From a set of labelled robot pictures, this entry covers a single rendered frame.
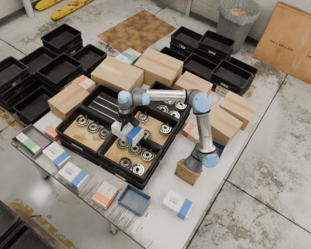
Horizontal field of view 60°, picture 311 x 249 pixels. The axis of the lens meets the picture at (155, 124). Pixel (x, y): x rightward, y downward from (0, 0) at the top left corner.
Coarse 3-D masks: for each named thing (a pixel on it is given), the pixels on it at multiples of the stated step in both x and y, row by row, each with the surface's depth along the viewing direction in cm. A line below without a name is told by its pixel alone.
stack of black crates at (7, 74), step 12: (12, 60) 300; (0, 72) 295; (12, 72) 297; (24, 72) 289; (0, 84) 272; (12, 84) 283; (24, 84) 297; (0, 96) 284; (12, 96) 291; (24, 96) 306; (12, 108) 301
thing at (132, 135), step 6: (114, 126) 186; (126, 126) 187; (132, 126) 188; (138, 126) 188; (114, 132) 191; (126, 132) 184; (132, 132) 185; (138, 132) 185; (120, 138) 192; (126, 138) 186; (132, 138) 182; (138, 138) 188; (132, 144) 187
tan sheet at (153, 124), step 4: (140, 112) 234; (136, 116) 232; (152, 120) 230; (156, 120) 231; (140, 124) 227; (144, 124) 227; (148, 124) 227; (152, 124) 228; (156, 124) 228; (144, 128) 225; (152, 128) 225; (156, 128) 226; (172, 128) 227; (152, 132) 223; (156, 132) 223; (152, 136) 221; (156, 136) 221; (160, 136) 221; (164, 136) 222; (152, 140) 218; (156, 140) 219; (160, 140) 219; (164, 140) 219; (160, 144) 217
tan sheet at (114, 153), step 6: (114, 144) 214; (108, 150) 210; (114, 150) 211; (120, 150) 211; (126, 150) 211; (108, 156) 207; (114, 156) 208; (120, 156) 208; (126, 156) 208; (132, 156) 209; (138, 156) 209; (132, 162) 206; (138, 162) 206; (144, 162) 206; (144, 168) 203
